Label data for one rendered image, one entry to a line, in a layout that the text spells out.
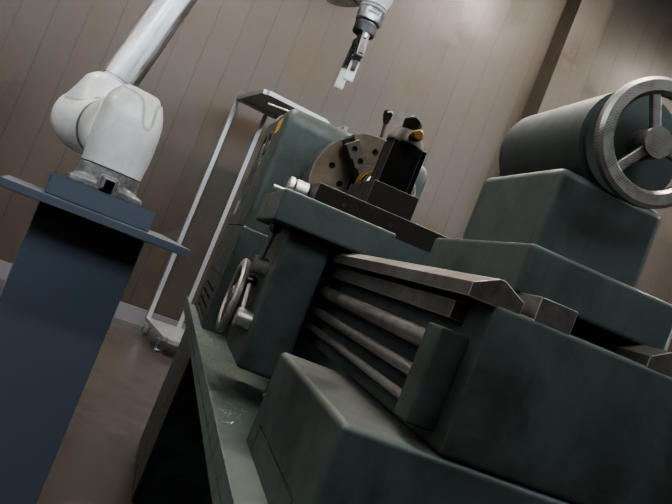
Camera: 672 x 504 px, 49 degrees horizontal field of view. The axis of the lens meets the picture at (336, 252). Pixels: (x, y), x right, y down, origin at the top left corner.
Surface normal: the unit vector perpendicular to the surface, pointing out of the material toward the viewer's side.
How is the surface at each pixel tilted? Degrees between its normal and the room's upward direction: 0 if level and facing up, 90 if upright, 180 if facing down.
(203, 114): 90
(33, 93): 90
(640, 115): 90
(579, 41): 90
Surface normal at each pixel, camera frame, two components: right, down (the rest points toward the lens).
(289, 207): 0.22, 0.04
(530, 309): -0.90, -0.37
